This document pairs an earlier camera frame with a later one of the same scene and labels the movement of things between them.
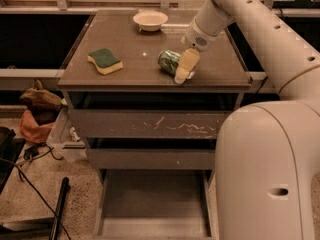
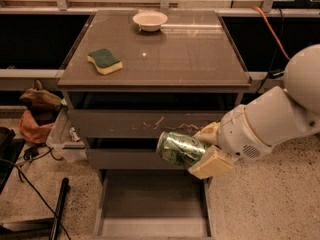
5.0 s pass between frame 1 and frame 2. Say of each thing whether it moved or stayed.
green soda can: moved
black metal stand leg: stayed
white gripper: moved
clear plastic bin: stayed
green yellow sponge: stayed
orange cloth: stayed
